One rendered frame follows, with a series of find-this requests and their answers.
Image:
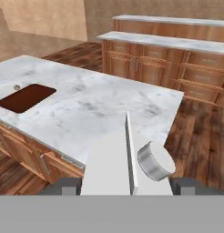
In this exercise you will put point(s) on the wooden island cupboard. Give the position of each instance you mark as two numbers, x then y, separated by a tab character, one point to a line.
22	148

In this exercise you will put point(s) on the wooden cupboard run with drawers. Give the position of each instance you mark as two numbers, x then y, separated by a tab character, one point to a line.
165	65

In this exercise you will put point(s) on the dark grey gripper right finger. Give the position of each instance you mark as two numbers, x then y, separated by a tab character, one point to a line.
189	183

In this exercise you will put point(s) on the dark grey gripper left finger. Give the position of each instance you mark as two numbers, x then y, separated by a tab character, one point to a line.
66	183

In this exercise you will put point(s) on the white flat upright panel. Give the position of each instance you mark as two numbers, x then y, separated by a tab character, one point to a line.
107	164

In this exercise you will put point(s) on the white and grey round cylinder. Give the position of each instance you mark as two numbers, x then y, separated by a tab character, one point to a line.
156	162

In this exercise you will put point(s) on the brown sink basin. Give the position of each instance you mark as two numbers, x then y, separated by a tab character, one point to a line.
25	98

